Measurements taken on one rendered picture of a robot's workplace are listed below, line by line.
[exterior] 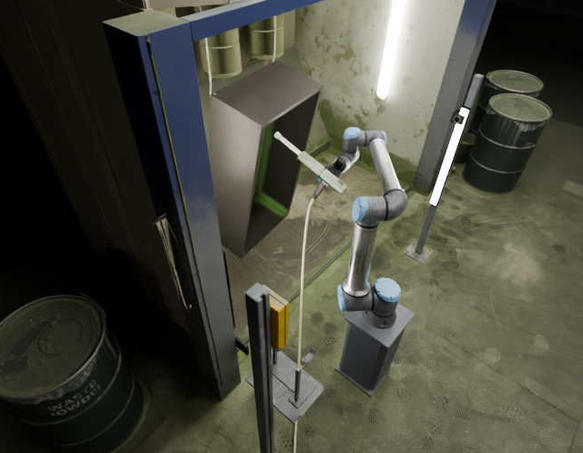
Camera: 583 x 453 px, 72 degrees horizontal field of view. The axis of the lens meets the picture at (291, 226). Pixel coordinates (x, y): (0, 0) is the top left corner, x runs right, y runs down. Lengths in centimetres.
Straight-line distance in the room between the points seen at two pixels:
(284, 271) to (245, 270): 33
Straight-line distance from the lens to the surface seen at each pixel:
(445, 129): 408
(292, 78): 253
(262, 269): 345
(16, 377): 235
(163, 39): 130
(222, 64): 356
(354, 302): 225
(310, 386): 206
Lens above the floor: 266
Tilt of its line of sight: 43 degrees down
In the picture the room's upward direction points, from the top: 1 degrees clockwise
